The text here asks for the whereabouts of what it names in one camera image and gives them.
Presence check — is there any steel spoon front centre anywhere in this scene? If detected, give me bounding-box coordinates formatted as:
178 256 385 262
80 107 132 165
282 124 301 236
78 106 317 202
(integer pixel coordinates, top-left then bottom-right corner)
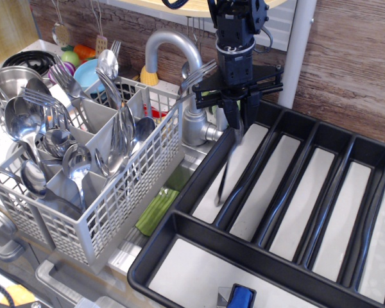
62 143 92 212

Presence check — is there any hanging strainer ladle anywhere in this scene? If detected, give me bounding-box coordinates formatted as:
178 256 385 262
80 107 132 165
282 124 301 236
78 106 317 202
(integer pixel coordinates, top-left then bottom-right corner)
51 0 70 48

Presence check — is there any steel fork back centre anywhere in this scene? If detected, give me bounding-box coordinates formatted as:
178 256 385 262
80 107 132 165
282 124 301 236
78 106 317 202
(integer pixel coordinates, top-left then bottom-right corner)
53 55 91 99

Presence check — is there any orange toy carrot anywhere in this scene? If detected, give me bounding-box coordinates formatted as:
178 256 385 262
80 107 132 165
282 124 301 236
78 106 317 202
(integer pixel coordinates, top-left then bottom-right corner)
73 44 96 60

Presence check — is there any grey plastic cutlery basket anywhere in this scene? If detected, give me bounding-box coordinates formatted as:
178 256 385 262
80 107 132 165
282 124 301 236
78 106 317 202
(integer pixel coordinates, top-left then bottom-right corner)
0 78 184 273

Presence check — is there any steel fork with long tines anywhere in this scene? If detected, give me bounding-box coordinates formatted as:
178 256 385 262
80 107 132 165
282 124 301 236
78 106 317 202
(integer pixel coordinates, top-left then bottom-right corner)
21 87 73 130

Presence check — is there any round wooden shelf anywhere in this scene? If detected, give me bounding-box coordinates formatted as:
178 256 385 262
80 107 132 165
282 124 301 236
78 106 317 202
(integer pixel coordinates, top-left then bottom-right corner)
115 0 288 19

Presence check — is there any steel spoon back centre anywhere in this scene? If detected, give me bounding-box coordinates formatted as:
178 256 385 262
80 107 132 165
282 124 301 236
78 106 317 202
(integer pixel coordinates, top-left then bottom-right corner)
94 67 124 110

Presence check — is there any grey toy faucet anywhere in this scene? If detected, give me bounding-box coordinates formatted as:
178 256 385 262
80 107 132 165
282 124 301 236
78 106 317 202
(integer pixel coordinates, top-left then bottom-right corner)
145 30 223 146

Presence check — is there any black stove burner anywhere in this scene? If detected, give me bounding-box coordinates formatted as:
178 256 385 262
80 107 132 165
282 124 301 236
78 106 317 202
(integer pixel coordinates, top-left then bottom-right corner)
2 50 55 76

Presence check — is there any purple toy onion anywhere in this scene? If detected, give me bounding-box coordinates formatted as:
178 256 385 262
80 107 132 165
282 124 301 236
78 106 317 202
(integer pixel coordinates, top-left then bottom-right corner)
47 62 76 85

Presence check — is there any large steel spoon left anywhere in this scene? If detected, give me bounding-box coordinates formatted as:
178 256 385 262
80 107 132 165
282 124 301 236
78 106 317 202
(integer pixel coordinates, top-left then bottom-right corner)
4 96 51 180

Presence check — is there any black cutlery tray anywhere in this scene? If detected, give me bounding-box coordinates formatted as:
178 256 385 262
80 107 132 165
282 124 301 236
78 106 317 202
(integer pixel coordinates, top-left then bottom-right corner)
128 103 385 307

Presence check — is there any steel spoon front left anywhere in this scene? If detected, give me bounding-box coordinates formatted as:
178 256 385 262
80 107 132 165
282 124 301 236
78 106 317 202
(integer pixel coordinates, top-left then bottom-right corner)
21 160 47 199

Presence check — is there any hanging slotted spatula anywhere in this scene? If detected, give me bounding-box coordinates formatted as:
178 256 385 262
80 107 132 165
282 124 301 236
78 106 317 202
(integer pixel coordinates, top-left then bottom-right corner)
90 1 108 58

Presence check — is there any yellow toy corn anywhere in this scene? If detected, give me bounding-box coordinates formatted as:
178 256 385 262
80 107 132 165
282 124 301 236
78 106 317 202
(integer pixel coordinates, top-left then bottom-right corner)
140 66 159 86

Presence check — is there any green toy apple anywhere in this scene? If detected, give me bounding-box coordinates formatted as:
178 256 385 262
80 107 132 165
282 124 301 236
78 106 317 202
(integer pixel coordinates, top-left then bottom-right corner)
61 51 81 67

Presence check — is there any steel pot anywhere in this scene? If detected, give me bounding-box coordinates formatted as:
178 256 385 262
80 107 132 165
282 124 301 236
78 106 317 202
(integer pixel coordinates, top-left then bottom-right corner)
0 65 42 98

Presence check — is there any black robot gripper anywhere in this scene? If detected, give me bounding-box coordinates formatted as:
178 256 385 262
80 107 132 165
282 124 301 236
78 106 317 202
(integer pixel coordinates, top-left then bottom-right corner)
192 1 284 130

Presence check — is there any blue object at tray bottom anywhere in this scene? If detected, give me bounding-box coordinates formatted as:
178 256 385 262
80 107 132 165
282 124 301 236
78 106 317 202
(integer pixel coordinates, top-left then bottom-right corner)
216 284 257 308

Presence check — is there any grey metal post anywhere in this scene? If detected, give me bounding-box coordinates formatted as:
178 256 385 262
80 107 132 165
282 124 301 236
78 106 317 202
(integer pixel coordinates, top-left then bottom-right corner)
278 0 317 108

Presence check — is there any steel spoon middle right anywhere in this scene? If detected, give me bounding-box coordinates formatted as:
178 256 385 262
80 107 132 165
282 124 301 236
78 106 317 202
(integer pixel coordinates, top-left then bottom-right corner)
131 116 155 154

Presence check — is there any steel fork back right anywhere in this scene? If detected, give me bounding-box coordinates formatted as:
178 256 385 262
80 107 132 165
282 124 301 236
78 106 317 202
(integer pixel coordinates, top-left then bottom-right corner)
178 59 217 96

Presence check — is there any blue plastic bowl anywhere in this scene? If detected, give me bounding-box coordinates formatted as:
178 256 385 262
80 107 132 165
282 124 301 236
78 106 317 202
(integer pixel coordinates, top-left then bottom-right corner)
74 59 105 94

